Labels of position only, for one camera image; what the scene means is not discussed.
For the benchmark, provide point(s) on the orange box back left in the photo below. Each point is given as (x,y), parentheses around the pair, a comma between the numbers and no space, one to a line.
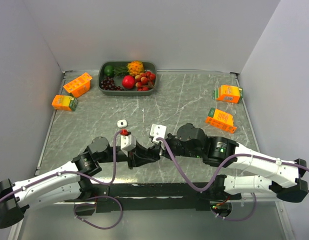
(79,85)

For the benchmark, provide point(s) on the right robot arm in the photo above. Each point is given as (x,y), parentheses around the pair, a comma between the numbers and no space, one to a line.
(239,169)

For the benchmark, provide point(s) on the orange box back right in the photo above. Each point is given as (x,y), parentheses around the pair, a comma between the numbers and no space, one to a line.
(228,93)

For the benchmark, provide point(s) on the green leafy sprig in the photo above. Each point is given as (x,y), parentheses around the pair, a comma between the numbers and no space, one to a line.
(121,71)

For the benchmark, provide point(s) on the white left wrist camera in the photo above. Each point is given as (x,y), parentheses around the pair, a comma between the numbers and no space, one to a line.
(127,141)

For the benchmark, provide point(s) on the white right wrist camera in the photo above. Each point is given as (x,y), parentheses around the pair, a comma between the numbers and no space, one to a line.
(157,131)

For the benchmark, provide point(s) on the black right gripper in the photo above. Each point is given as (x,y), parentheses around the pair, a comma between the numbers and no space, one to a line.
(168,139)

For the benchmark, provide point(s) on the red lychee bunch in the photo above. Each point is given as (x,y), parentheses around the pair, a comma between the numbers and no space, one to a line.
(145,81)

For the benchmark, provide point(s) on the green lime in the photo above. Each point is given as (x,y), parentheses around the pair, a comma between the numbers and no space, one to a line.
(109,71)

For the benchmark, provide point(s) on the white earbud charging case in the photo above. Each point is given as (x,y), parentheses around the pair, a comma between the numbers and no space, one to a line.
(121,124)

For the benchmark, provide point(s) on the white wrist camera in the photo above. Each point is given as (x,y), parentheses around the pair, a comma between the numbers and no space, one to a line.
(157,131)
(127,141)

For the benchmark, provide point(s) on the grey-green fruit tray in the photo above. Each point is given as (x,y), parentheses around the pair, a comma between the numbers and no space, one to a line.
(148,66)

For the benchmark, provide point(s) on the dark grape bunch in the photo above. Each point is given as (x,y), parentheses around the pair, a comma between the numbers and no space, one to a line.
(108,84)

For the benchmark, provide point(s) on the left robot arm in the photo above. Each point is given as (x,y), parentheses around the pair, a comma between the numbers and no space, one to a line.
(73,180)

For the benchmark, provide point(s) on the orange green box left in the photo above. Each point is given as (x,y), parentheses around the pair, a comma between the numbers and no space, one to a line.
(64,103)

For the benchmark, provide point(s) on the red apple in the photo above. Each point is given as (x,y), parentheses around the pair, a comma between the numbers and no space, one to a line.
(128,82)

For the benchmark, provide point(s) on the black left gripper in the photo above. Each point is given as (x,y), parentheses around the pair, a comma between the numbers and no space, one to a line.
(139,156)

